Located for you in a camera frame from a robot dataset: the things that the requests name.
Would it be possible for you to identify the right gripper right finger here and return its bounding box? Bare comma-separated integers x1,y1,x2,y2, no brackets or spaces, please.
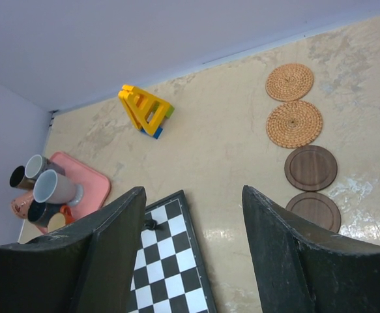
242,185,380,312

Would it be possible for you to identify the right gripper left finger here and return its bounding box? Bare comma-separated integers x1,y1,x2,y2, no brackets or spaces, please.
0,186,146,312

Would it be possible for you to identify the dark wooden coaster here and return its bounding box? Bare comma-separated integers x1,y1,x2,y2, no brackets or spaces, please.
285,192,342,233
284,145,338,192

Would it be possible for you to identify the black white chessboard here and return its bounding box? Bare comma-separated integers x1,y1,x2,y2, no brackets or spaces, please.
126,190,217,313

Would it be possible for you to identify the light blue cup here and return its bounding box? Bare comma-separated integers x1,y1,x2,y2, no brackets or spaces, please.
33,170,84,206

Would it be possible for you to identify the woven rattan coaster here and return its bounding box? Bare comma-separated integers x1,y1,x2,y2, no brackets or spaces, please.
265,63,314,102
266,100,323,149

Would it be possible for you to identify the orange cup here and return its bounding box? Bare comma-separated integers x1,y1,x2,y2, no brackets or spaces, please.
47,205,75,233

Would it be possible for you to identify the dark blue cup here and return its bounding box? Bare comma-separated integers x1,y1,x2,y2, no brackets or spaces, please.
27,200,62,228

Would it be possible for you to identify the pink patterned cup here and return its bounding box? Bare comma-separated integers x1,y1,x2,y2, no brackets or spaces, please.
10,190,34,219

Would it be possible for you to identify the dark brown cup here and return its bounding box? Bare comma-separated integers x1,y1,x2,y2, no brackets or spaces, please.
9,166,35,190

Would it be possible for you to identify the black chess piece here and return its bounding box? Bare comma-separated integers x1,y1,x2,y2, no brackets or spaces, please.
143,219,158,231

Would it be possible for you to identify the pink plastic tray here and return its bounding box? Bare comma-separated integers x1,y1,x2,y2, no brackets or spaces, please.
37,152,111,233

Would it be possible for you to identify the grey printed mug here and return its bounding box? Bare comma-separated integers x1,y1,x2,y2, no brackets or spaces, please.
25,155,65,180

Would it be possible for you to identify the yellow blue block structure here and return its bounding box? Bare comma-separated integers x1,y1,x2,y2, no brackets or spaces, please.
118,85,175,139

